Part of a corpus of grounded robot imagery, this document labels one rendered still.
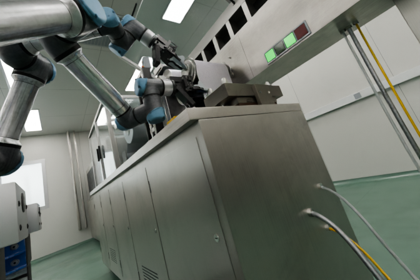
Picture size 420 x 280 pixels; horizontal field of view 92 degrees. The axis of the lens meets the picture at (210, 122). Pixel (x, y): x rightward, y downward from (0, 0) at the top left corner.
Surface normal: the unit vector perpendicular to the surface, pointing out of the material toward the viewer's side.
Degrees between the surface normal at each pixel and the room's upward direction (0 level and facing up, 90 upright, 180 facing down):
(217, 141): 90
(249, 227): 90
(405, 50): 90
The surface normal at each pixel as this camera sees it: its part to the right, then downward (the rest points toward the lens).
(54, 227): 0.56, -0.36
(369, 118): -0.78, 0.08
